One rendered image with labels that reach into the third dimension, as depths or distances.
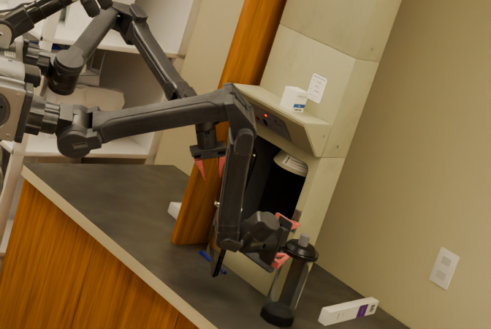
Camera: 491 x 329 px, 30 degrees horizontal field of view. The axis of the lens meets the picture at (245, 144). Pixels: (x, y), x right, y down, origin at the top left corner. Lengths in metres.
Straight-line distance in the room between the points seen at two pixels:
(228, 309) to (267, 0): 0.92
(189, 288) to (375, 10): 0.95
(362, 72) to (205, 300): 0.79
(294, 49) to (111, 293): 0.95
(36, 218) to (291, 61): 1.09
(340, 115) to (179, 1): 1.34
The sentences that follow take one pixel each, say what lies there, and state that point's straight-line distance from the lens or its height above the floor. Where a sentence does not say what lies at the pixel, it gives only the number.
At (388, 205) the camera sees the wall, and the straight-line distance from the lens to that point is 3.02.
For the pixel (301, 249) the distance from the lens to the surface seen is 2.57.
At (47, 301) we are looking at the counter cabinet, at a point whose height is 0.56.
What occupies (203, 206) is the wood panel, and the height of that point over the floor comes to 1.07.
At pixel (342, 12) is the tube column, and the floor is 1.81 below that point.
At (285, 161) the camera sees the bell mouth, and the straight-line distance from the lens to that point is 2.75.
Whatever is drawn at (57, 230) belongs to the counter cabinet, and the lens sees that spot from 3.16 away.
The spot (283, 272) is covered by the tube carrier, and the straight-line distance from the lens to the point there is 2.59.
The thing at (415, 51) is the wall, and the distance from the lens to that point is 2.99.
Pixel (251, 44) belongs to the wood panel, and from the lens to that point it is 2.81.
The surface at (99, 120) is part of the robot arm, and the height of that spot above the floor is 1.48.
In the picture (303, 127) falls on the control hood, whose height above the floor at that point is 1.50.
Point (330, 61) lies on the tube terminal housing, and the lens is 2.63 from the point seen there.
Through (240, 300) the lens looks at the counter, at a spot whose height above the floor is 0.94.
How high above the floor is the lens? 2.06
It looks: 15 degrees down
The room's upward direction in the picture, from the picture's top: 18 degrees clockwise
